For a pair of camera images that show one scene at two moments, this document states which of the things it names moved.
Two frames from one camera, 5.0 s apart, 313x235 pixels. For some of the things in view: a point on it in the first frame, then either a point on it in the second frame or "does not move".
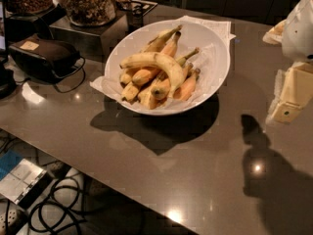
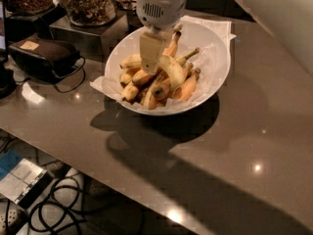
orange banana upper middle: x=170 y=47 does not move
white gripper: x=298 y=33 -> x=160 y=12
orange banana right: x=185 y=91 does not move
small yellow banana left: x=129 y=92 does not move
